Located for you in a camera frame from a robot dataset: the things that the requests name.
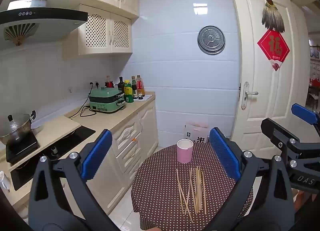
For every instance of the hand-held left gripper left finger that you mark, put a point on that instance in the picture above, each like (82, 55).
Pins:
(96, 156)

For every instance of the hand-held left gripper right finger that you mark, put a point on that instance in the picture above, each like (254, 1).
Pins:
(225, 156)

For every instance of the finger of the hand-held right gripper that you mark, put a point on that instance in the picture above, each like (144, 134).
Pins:
(277, 131)
(303, 113)

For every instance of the pink cup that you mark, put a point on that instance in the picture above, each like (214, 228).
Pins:
(184, 155)

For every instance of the bunch of wooden chopsticks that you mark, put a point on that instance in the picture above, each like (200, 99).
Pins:
(193, 191)

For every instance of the white door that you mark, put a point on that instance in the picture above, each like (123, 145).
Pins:
(265, 108)

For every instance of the black glass gas stove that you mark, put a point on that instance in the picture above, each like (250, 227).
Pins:
(75, 136)

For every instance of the printed white sack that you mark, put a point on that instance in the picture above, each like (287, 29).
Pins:
(196, 133)

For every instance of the beige cover board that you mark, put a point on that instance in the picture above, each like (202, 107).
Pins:
(57, 131)

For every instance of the green electric cooker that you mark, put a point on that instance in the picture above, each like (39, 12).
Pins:
(106, 98)

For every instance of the cream base cabinets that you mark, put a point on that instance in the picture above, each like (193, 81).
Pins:
(147, 126)

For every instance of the green bottle yellow cap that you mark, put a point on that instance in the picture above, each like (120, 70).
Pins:
(128, 92)

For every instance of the red diamond door decoration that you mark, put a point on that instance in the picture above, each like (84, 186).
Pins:
(273, 48)

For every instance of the round brown polka-dot table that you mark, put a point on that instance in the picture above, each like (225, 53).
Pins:
(160, 191)

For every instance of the red lid jar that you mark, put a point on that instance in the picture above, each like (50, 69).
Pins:
(109, 83)

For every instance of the black induction cooker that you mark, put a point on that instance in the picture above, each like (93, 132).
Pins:
(22, 147)

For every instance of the dark glass bottle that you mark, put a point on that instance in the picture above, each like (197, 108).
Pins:
(121, 83)

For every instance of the dark sauce bottle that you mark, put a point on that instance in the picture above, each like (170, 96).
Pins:
(134, 88)

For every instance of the orange sauce bottle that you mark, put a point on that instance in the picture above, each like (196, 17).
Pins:
(140, 87)

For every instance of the steel pot with lid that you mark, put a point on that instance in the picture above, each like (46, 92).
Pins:
(15, 128)

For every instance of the feather fan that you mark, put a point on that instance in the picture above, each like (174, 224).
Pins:
(272, 18)

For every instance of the round steel steamer lid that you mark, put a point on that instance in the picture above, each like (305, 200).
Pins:
(211, 40)

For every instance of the cream lattice door cabinet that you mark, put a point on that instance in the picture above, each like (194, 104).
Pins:
(100, 33)

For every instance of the black and silver range hood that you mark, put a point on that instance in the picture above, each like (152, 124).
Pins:
(50, 16)

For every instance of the wall socket with plug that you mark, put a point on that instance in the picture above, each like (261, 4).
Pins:
(93, 84)

